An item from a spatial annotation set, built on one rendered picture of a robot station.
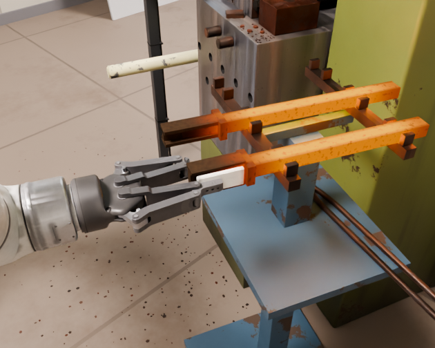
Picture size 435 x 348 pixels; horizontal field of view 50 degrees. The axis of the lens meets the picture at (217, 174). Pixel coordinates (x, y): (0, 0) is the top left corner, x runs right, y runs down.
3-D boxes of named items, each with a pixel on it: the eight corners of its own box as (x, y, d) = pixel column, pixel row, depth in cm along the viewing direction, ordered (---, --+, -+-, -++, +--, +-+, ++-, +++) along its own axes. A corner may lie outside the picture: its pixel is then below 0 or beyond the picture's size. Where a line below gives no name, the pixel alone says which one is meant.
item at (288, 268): (268, 320, 81) (268, 313, 80) (191, 181, 110) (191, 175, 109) (408, 269, 90) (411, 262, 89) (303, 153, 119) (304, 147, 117)
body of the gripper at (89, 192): (75, 207, 68) (138, 192, 70) (83, 248, 62) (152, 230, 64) (65, 166, 63) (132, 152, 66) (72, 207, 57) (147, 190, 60)
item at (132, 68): (110, 83, 161) (108, 68, 157) (107, 76, 165) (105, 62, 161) (227, 59, 175) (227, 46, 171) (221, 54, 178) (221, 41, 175)
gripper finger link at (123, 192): (117, 188, 63) (117, 195, 61) (199, 176, 64) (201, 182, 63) (121, 208, 65) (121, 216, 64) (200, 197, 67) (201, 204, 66)
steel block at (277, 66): (248, 189, 136) (256, 44, 108) (199, 123, 163) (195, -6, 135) (401, 144, 154) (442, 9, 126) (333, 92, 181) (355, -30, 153)
